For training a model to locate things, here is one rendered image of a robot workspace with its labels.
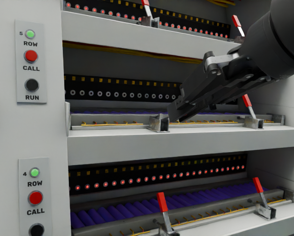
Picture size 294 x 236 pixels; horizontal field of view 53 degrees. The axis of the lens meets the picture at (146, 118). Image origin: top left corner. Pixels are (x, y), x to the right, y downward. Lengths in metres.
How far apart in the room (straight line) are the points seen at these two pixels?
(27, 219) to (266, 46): 0.36
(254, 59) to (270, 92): 0.56
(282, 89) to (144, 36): 0.46
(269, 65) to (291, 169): 0.56
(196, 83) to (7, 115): 0.26
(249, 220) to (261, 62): 0.43
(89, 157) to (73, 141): 0.04
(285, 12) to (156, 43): 0.31
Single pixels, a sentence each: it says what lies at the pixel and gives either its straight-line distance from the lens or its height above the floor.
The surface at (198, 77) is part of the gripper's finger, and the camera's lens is 0.39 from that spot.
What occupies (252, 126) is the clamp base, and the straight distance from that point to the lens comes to 0.72.
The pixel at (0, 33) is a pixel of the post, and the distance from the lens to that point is 0.48.
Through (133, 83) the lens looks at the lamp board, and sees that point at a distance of 0.71.
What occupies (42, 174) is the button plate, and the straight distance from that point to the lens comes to 0.44.
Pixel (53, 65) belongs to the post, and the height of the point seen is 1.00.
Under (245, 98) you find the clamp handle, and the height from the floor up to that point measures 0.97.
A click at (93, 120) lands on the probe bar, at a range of 0.54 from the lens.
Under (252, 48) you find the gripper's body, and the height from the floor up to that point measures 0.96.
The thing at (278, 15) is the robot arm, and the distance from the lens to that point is 0.33.
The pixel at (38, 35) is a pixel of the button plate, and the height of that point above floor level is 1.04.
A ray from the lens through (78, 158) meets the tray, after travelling 0.47.
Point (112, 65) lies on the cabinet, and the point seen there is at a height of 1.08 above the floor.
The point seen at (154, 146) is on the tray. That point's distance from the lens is 0.52.
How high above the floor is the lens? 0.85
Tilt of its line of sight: 8 degrees up
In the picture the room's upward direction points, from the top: 5 degrees counter-clockwise
